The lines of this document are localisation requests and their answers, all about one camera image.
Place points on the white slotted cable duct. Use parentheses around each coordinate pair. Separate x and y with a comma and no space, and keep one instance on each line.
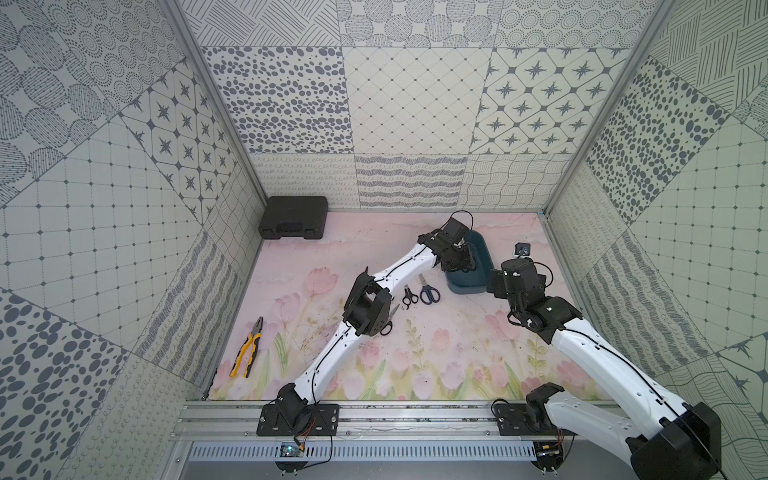
(376,450)

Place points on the right controller board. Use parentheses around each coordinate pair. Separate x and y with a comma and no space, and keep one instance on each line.
(548,456)

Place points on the teal plastic storage box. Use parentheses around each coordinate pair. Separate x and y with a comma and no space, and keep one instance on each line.
(475,280)

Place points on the left controller board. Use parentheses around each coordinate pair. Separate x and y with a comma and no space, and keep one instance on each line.
(291,458)

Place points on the controller board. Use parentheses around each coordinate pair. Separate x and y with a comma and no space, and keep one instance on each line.
(291,458)
(548,456)

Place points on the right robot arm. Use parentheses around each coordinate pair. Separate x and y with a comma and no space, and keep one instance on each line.
(659,434)

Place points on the black-handled scissors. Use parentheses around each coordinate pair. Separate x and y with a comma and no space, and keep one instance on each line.
(388,326)

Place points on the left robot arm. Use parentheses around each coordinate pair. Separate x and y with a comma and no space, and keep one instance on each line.
(366,313)

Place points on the yellow black pliers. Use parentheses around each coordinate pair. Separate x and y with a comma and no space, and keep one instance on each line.
(248,351)

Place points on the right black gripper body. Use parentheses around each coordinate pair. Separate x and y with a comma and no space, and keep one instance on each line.
(496,280)

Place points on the aluminium rail frame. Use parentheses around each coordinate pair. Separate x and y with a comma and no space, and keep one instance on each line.
(391,420)

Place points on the black plastic tool case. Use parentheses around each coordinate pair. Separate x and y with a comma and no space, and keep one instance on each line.
(294,216)

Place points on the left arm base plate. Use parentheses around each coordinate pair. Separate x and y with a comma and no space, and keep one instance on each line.
(312,420)

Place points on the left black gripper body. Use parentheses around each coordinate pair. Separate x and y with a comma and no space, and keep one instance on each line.
(459,260)

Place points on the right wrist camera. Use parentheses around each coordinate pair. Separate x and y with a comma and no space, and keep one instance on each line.
(522,249)

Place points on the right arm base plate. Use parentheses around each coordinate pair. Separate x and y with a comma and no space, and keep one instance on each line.
(513,419)

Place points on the blue-handled scissors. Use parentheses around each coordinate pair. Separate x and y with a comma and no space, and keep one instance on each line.
(429,295)

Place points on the thin black hair scissors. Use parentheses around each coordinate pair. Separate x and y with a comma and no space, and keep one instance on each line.
(409,298)

